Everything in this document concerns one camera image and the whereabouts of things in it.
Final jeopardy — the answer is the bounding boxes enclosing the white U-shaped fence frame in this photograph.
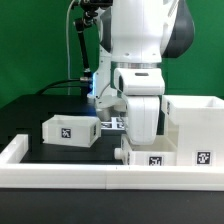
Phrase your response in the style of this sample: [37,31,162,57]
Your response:
[0,134,224,191]

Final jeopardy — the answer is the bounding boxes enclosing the marker tag sheet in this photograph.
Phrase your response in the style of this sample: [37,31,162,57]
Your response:
[101,117,124,130]

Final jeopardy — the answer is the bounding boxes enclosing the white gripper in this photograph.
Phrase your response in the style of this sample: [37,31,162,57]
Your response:
[126,96,160,145]

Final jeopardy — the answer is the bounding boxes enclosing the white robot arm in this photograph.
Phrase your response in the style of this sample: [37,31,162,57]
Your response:
[93,0,195,145]

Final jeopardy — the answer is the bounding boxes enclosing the black cable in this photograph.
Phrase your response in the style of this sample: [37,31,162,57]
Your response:
[35,77,93,96]

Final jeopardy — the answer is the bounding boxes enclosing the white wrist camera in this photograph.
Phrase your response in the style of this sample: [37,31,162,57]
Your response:
[113,68,165,96]

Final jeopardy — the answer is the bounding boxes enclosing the white drawer box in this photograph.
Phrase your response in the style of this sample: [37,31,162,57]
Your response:
[114,134,177,166]
[42,115,101,147]

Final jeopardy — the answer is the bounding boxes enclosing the white drawer cabinet frame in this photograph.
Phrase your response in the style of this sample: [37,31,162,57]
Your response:
[162,95,224,167]

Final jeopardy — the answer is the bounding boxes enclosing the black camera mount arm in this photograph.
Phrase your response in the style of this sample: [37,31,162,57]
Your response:
[72,0,113,77]

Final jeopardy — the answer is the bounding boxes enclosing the grey cable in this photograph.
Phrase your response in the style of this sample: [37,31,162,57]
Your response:
[65,0,78,96]

